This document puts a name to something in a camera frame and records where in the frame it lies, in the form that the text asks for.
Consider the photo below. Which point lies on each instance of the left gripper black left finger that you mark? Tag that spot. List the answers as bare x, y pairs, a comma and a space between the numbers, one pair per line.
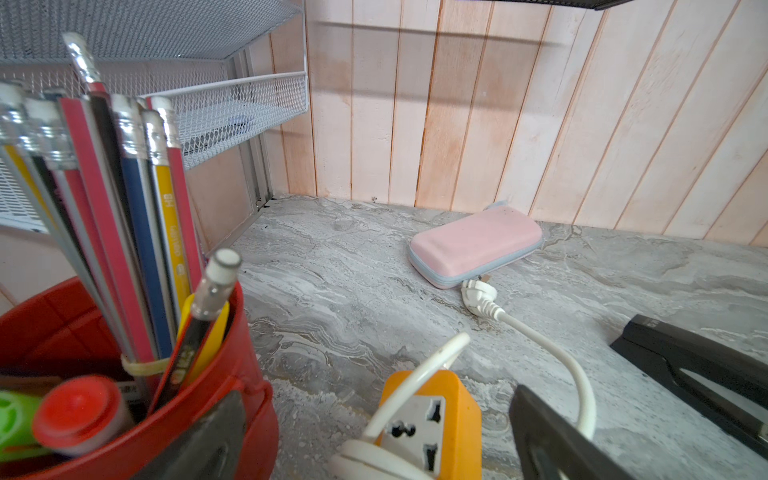
209, 449

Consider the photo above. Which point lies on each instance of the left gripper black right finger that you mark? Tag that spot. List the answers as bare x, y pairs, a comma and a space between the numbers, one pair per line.
549, 447

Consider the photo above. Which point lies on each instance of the yellow power strip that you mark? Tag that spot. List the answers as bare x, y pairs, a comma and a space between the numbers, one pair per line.
438, 430

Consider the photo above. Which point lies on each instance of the red pencil cup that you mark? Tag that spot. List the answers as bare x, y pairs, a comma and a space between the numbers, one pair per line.
102, 372

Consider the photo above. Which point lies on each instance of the black remote control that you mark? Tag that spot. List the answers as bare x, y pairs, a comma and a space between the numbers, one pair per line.
685, 363

